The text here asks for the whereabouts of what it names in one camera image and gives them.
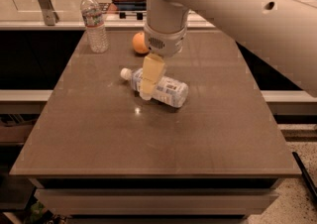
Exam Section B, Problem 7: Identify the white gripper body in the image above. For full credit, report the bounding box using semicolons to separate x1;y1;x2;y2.
144;24;187;57

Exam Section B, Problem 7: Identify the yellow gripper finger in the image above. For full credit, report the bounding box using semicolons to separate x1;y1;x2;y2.
140;53;165;100

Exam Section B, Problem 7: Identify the blue label plastic bottle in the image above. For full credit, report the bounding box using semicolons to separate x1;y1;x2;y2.
120;68;189;108

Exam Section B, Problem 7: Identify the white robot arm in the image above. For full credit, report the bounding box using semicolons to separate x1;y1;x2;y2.
145;0;317;96

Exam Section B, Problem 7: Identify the clear water bottle red label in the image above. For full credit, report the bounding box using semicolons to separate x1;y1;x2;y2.
80;0;108;54

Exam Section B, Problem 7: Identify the orange fruit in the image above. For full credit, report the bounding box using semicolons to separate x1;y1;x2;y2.
132;32;149;55

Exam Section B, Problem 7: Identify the brown table with drawers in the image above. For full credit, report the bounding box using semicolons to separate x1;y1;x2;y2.
12;31;300;223

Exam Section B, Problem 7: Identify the left metal railing bracket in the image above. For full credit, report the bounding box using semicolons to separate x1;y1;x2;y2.
38;0;59;26

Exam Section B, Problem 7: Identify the black cable on floor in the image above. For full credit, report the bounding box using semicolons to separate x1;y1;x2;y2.
291;151;317;207

